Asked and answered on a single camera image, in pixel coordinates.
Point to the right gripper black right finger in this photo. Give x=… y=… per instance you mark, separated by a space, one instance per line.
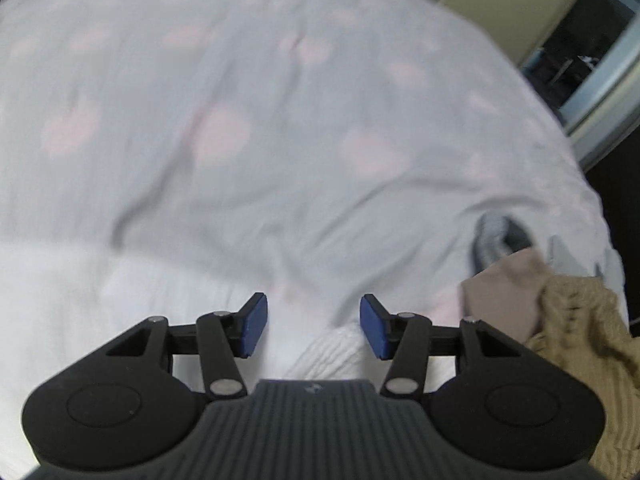
x=408 y=341

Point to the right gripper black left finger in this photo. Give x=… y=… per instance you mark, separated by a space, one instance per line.
x=143 y=356

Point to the white crinkled gauze garment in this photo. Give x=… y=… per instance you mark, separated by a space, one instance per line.
x=59 y=302

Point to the beige taupe cloth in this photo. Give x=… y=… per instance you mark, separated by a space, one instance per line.
x=505 y=295

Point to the grey sock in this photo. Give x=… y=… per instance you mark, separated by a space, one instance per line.
x=497 y=236

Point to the tan striped knit garment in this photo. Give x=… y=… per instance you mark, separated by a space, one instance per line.
x=583 y=333

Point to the grey bedsheet with pink hearts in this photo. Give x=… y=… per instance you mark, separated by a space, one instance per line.
x=313 y=149

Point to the grey door frame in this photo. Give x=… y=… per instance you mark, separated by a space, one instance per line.
x=587 y=72

